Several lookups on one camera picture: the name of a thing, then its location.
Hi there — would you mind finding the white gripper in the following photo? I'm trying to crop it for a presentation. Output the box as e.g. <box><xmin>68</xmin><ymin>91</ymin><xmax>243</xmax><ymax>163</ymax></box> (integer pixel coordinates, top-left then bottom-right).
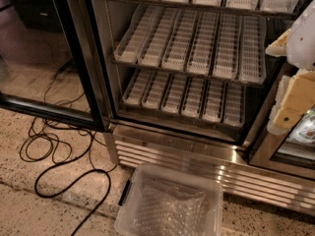
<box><xmin>265</xmin><ymin>0</ymin><xmax>315</xmax><ymax>136</ymax></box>

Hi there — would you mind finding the closed right fridge door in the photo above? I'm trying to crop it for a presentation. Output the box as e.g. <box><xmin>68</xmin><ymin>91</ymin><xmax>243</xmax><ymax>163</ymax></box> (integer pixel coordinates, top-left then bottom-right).
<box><xmin>248</xmin><ymin>63</ymin><xmax>315</xmax><ymax>181</ymax></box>

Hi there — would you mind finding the stainless steel glass-door fridge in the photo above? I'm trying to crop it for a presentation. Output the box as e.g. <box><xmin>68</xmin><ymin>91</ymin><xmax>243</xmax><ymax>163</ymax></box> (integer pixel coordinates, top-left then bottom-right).
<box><xmin>83</xmin><ymin>0</ymin><xmax>315</xmax><ymax>215</ymax></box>

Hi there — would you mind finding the open glass fridge door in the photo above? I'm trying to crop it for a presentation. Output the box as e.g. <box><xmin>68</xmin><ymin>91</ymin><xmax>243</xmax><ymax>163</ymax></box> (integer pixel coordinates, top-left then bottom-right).
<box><xmin>0</xmin><ymin>0</ymin><xmax>107</xmax><ymax>132</ymax></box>

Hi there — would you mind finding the clear plastic storage bin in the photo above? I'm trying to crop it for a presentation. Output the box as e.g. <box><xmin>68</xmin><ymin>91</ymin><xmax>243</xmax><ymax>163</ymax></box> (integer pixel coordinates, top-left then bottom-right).
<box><xmin>115</xmin><ymin>164</ymin><xmax>223</xmax><ymax>236</ymax></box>

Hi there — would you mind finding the bubble wrap sheet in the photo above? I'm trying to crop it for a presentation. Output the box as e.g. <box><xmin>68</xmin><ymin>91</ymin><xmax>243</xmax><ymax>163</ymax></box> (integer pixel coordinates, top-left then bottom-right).
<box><xmin>130</xmin><ymin>179</ymin><xmax>208</xmax><ymax>236</ymax></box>

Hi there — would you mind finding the dark cabinet in background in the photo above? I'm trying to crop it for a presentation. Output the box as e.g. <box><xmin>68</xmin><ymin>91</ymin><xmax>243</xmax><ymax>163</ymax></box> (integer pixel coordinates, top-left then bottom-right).
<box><xmin>11</xmin><ymin>0</ymin><xmax>62</xmax><ymax>32</ymax></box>

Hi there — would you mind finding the middle wire fridge shelf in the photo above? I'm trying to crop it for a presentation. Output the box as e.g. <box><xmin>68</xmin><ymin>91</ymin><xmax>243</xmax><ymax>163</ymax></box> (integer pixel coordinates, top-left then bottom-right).
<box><xmin>111</xmin><ymin>57</ymin><xmax>267</xmax><ymax>89</ymax></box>

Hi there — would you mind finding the wire fridge shelf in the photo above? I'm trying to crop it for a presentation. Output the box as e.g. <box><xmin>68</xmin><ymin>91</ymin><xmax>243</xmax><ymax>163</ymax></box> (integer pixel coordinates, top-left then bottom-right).
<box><xmin>111</xmin><ymin>57</ymin><xmax>267</xmax><ymax>89</ymax></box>
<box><xmin>106</xmin><ymin>0</ymin><xmax>299</xmax><ymax>21</ymax></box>
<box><xmin>119</xmin><ymin>101</ymin><xmax>244</xmax><ymax>132</ymax></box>

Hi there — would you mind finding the top wire fridge shelf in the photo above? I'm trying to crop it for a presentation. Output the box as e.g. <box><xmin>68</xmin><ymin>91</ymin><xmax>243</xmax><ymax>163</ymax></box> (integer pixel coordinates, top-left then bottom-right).
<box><xmin>106</xmin><ymin>0</ymin><xmax>299</xmax><ymax>21</ymax></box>

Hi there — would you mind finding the bottom wire fridge shelf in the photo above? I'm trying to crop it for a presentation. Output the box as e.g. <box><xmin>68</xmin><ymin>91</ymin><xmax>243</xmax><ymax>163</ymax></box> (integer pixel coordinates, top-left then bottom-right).
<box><xmin>119</xmin><ymin>101</ymin><xmax>244</xmax><ymax>132</ymax></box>

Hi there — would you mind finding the black floor cable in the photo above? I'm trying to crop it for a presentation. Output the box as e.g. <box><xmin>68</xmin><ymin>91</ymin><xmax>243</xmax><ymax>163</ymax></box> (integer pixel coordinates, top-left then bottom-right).
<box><xmin>18</xmin><ymin>57</ymin><xmax>112</xmax><ymax>236</ymax></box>

